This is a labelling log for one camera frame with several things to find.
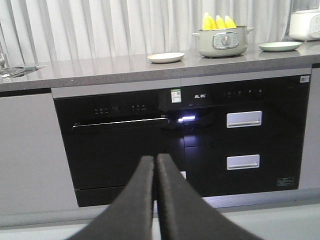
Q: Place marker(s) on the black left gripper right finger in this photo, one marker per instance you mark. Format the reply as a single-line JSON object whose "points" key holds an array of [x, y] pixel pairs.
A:
{"points": [[184, 215]]}

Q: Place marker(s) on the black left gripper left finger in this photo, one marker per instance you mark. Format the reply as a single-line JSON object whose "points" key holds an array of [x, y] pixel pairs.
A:
{"points": [[130, 215]]}

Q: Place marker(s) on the yellow corn cob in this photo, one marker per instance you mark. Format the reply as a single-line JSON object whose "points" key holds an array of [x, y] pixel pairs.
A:
{"points": [[229, 22], [213, 24], [206, 22], [220, 24]]}

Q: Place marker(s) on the black built-in dishwasher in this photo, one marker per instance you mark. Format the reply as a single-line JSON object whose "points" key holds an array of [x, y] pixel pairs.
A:
{"points": [[105, 136]]}

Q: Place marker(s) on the black built-in drawer cabinet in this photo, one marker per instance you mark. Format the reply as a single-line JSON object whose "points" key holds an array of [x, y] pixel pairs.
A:
{"points": [[278, 140]]}

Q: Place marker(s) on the grey left cabinet panel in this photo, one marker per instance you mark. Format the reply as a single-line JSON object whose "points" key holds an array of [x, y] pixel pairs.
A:
{"points": [[34, 171]]}

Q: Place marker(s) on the grey cabinet door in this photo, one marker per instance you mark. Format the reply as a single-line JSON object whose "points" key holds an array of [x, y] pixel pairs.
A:
{"points": [[310, 166]]}

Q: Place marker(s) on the beige round plate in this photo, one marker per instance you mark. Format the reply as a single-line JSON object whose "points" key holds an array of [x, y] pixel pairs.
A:
{"points": [[168, 57]]}

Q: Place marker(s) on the green electric cooking pot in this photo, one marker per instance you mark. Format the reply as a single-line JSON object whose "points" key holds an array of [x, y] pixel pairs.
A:
{"points": [[224, 42]]}

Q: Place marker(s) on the steel sink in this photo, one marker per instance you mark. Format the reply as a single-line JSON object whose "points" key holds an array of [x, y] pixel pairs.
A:
{"points": [[7, 72]]}

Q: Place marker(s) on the green round plate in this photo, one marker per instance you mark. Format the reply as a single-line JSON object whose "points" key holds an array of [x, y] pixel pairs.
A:
{"points": [[280, 46]]}

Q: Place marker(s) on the grey curtain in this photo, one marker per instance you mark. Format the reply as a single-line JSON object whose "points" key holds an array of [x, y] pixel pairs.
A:
{"points": [[39, 31]]}

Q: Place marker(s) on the white blender appliance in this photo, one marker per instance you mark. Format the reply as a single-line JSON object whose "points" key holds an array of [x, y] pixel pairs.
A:
{"points": [[304, 23]]}

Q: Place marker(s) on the lower silver drawer handle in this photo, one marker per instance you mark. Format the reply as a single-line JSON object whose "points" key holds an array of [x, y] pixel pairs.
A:
{"points": [[243, 162]]}

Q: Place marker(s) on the silver drawer handle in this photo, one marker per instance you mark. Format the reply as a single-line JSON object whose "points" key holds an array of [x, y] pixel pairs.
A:
{"points": [[244, 119], [243, 162]]}

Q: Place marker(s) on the upper silver drawer handle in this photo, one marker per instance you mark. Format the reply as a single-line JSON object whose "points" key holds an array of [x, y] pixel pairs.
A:
{"points": [[244, 119]]}

